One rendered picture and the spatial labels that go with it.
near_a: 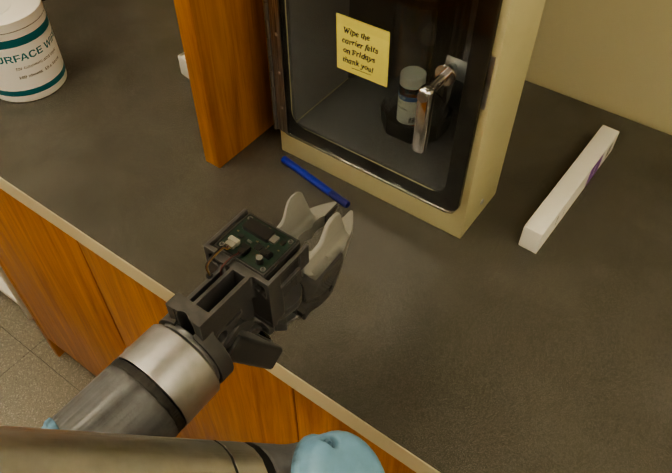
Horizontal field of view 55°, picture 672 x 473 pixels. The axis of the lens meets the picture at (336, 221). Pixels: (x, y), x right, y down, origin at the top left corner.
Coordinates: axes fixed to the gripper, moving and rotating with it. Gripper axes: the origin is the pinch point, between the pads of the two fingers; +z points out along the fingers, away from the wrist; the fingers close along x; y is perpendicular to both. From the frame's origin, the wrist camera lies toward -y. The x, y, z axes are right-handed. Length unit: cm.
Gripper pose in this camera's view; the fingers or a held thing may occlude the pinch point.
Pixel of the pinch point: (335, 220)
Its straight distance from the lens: 64.7
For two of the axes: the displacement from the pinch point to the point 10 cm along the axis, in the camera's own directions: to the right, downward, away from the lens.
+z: 5.9, -6.0, 5.4
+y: 0.0, -6.6, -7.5
